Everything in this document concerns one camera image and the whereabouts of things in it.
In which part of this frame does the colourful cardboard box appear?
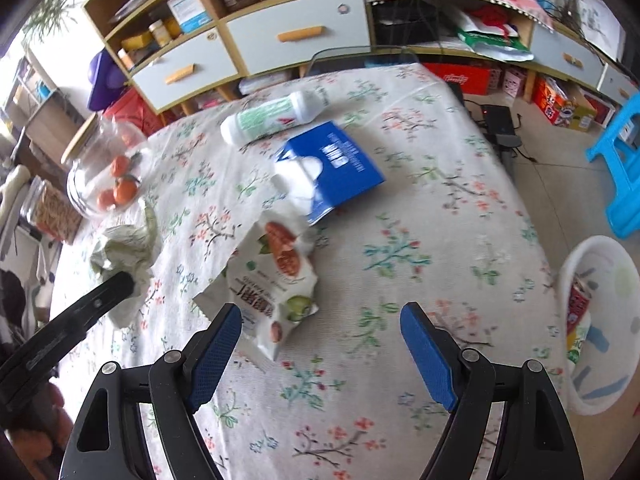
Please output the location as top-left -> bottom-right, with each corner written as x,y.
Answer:
532,75 -> 598,133

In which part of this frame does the yellow jar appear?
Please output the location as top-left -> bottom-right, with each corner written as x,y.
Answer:
149,19 -> 173,46

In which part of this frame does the green white bag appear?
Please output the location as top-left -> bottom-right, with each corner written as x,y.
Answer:
457,27 -> 536,63

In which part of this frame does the wooden low cabinet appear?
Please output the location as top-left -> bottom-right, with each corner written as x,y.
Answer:
367,0 -> 640,111

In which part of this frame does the dark blue flat box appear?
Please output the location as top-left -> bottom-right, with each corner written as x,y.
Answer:
274,120 -> 387,226

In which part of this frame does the white microwave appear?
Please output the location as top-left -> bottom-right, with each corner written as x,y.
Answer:
575,0 -> 627,61

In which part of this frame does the red bag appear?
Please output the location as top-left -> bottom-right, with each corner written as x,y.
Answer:
102,87 -> 166,136

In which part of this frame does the pink patterned box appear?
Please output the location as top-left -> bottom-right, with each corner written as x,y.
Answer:
502,66 -> 528,98

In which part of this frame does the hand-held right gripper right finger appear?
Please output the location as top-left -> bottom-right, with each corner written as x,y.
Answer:
399,301 -> 586,480

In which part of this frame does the snack jar red lid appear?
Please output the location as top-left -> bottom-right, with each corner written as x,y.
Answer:
22,177 -> 83,246

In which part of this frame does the white plastic trash bin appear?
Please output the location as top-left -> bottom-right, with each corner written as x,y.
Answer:
557,235 -> 640,417

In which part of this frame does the red cardboard box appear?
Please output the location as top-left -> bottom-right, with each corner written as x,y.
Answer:
422,60 -> 493,96

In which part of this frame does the black box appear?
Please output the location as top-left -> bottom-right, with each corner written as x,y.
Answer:
372,0 -> 443,48

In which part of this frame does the person's left hand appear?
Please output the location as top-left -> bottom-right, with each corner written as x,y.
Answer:
10,385 -> 73,466

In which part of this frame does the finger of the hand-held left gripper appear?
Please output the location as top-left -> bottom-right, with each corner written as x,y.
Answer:
47,271 -> 136,333

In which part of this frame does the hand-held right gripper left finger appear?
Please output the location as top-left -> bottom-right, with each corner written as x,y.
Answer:
59,302 -> 243,480

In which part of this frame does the small white drawer orange handle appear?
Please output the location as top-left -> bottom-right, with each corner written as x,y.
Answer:
131,30 -> 240,113

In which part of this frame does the white peanut snack bag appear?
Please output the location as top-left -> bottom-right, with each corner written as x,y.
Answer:
192,209 -> 321,372

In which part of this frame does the black power adapter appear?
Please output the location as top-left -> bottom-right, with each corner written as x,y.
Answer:
480,104 -> 521,148

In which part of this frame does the yellow box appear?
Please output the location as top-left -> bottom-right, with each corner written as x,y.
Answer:
120,32 -> 151,53

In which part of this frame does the purple plastic toy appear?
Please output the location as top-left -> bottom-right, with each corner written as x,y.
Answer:
86,50 -> 130,111

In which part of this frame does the glass jar wooden lid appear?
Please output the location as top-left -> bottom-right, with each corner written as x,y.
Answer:
61,112 -> 151,221

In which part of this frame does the narrow grey drawer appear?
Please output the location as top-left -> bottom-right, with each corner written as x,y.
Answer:
597,62 -> 638,106

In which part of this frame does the wide white drawer orange handle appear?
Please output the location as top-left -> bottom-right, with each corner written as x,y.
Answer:
225,0 -> 373,78

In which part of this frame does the green spider plant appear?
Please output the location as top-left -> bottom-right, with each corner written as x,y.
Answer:
22,0 -> 86,46

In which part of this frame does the grey drawer orange handle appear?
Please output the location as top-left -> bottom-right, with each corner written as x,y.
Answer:
530,25 -> 608,86

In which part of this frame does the floral tablecloth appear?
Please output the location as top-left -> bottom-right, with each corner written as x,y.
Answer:
47,62 -> 571,480

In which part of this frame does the red cloth item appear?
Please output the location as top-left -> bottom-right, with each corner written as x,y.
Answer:
470,5 -> 521,41

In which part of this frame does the white paper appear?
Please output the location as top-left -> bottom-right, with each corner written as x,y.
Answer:
90,205 -> 161,328

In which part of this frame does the blue white medicine box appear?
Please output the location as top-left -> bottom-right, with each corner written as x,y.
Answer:
166,0 -> 213,35

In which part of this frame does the blue plastic stool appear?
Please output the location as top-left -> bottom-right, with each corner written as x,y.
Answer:
586,91 -> 640,241

